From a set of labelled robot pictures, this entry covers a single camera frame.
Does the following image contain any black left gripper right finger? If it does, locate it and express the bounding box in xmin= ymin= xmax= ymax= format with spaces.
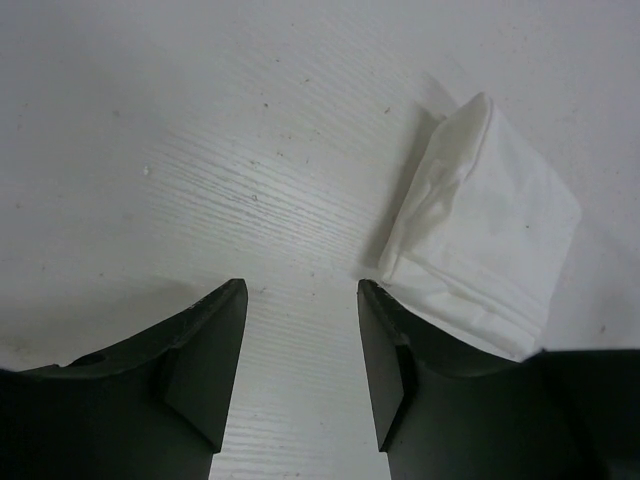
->
xmin=357 ymin=279 xmax=639 ymax=479

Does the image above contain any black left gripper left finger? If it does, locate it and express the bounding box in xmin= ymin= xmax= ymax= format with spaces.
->
xmin=1 ymin=279 xmax=248 ymax=479

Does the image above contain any white tank top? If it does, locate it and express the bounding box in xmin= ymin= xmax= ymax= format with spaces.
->
xmin=378 ymin=93 xmax=582 ymax=362

